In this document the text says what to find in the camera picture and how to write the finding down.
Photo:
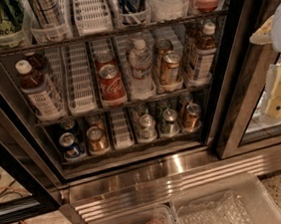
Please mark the left tea bottle white cap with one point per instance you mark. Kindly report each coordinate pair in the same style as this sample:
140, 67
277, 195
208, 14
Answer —
40, 92

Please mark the red cola can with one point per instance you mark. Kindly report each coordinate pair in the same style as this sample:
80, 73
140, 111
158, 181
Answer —
111, 83
104, 58

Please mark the right clear plastic bin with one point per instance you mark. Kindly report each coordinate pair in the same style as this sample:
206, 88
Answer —
259, 204

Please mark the right tea bottle white cap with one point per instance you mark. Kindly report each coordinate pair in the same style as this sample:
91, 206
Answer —
203, 52

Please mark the front bronze can bottom shelf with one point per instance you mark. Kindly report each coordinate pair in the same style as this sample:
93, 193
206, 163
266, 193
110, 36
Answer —
97, 139

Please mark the front gold soda can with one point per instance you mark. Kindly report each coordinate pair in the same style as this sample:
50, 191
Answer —
169, 68

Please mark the tea bottle white cap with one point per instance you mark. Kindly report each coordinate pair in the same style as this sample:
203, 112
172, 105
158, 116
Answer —
203, 52
40, 92

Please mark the rear blue pepsi can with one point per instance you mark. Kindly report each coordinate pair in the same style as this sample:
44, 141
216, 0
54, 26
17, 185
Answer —
72, 126

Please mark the blue pepsi can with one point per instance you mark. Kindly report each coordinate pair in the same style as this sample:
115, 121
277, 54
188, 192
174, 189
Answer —
72, 126
70, 145

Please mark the front silver can bottom shelf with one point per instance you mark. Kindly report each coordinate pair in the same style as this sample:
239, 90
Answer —
146, 127

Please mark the rear bronze can bottom shelf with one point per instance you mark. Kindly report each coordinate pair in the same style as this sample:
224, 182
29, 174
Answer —
95, 120

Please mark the bubble wrap sheet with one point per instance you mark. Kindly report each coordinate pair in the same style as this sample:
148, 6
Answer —
221, 208

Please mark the front gold can bottom right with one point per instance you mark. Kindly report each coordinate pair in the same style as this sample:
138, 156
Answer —
191, 116

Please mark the front red cola can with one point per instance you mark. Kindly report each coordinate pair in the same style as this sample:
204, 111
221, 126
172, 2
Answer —
111, 83

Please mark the closed glass fridge door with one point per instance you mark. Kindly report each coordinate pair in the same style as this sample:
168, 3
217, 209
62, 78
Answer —
244, 81

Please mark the left rear tea bottle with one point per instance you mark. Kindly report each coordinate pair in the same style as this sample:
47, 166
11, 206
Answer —
41, 63

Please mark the empty white tray middle shelf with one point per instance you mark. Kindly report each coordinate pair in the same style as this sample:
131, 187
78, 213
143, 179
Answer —
79, 89

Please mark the empty white tray shelf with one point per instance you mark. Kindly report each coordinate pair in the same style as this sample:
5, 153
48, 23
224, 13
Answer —
79, 89
92, 16

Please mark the front blue pepsi can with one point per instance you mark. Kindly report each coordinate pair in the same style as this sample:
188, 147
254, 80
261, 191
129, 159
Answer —
70, 145

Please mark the open fridge door frame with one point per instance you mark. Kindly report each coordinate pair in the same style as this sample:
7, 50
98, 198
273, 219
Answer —
22, 157

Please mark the rear red cola can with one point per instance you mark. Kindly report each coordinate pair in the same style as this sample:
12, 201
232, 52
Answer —
104, 58

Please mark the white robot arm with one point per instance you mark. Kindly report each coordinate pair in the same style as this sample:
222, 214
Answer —
276, 44

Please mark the clear water bottle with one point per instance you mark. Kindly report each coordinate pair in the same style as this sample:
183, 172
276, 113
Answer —
141, 62

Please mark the bronze can shelf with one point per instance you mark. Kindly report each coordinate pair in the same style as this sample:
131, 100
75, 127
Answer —
95, 120
97, 139

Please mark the empty white tray top shelf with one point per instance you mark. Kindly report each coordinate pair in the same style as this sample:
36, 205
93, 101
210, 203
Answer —
92, 16

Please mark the striped tall can top shelf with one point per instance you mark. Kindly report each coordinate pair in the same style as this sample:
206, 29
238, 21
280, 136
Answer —
47, 12

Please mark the steel fridge base grille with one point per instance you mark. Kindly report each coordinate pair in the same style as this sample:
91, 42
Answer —
154, 182

